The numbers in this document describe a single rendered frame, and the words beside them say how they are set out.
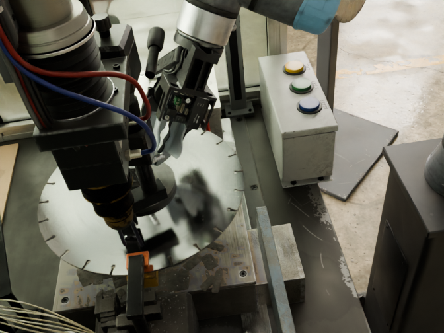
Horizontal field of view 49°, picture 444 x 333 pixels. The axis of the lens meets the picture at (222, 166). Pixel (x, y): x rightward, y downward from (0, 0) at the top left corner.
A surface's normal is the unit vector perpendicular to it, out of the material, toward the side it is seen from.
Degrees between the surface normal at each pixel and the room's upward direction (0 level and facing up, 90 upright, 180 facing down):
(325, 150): 90
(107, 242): 0
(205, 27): 73
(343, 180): 0
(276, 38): 90
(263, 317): 0
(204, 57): 78
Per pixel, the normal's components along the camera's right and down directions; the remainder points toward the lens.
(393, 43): -0.10, -0.72
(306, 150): 0.11, 0.68
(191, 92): 0.26, 0.48
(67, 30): 0.69, 0.22
